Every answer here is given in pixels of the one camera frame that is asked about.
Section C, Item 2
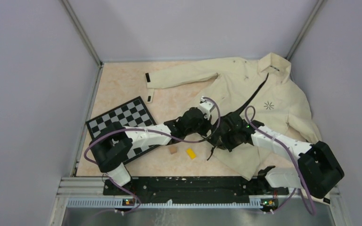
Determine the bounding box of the cream zip-up jacket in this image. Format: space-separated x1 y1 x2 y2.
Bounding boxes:
145 52 323 181

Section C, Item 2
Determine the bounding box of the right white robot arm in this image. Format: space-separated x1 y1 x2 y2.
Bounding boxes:
210 113 345 199

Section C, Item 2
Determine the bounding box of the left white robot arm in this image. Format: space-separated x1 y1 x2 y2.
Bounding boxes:
89 105 214 195

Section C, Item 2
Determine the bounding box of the yellow rectangular block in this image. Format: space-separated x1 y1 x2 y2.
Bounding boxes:
186 148 197 160

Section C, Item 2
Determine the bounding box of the small wooden letter cube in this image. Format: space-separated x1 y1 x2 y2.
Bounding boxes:
169 146 178 154

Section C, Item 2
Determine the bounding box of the black white checkerboard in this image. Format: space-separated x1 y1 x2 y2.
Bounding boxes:
85 96 162 166

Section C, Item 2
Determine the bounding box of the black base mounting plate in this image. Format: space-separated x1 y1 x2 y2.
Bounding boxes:
103 176 289 205

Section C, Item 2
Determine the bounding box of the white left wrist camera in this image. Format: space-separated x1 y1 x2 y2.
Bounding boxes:
197 96 214 120

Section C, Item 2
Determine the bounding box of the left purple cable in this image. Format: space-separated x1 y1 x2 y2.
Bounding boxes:
84 97 222 216

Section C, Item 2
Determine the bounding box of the grey slotted cable duct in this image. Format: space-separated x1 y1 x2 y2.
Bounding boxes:
66 198 263 209

